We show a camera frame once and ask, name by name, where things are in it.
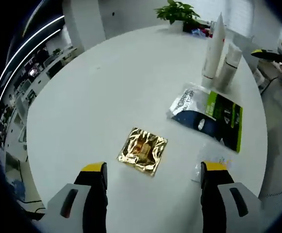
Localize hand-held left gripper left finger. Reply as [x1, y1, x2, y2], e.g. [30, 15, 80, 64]
[47, 161, 108, 233]

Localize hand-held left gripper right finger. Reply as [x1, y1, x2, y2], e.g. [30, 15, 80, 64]
[200, 161, 263, 233]

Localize white skincare cream tube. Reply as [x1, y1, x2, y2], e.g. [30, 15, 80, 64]
[201, 11, 226, 86]

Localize gold foil skincare sachet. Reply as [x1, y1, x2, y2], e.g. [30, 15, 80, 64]
[116, 126, 169, 178]

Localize green black skincare sachet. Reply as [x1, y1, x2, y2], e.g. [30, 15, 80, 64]
[166, 82, 244, 154]

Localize white window blinds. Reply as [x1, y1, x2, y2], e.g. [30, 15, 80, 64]
[225, 0, 278, 34]

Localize person in white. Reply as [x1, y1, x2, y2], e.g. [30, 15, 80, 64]
[259, 92, 282, 202]

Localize red black bag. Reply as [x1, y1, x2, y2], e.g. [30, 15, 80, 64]
[183, 19, 214, 37]

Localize green potted plant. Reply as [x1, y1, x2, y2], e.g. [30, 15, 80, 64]
[154, 0, 201, 31]

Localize row of white desks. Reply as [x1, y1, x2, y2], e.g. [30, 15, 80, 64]
[0, 46, 78, 146]

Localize long ceiling light strip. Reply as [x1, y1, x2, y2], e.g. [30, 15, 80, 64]
[0, 15, 66, 85]
[0, 29, 61, 107]

